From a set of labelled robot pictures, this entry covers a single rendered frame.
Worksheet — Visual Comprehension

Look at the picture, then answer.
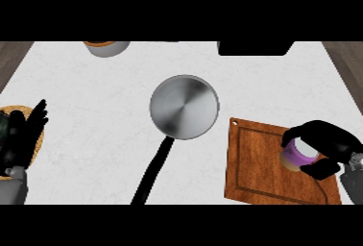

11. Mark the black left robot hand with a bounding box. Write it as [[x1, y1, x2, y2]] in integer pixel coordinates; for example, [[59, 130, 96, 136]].
[[0, 98, 51, 177]]

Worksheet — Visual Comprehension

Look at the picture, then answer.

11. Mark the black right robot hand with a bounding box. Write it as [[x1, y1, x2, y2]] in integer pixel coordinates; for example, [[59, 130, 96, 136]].
[[281, 119, 363, 182]]

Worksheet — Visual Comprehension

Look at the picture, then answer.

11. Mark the purple can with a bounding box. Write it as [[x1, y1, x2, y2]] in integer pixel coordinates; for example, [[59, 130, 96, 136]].
[[279, 137, 322, 173]]

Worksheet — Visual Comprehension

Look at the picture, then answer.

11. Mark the brown wooden cutting board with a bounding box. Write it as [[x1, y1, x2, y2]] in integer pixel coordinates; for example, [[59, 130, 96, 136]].
[[223, 116, 344, 206]]

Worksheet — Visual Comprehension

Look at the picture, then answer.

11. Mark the black appliance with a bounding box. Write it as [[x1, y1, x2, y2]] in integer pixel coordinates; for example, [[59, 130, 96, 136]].
[[217, 40, 295, 57]]

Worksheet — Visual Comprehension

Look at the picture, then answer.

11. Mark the grey pot with orange rim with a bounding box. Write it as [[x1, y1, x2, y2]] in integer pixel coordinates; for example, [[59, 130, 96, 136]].
[[83, 40, 132, 59]]

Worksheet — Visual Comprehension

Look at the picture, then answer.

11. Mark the steel pan with black handle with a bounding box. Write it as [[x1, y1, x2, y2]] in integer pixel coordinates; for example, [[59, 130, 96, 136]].
[[130, 74, 222, 206]]

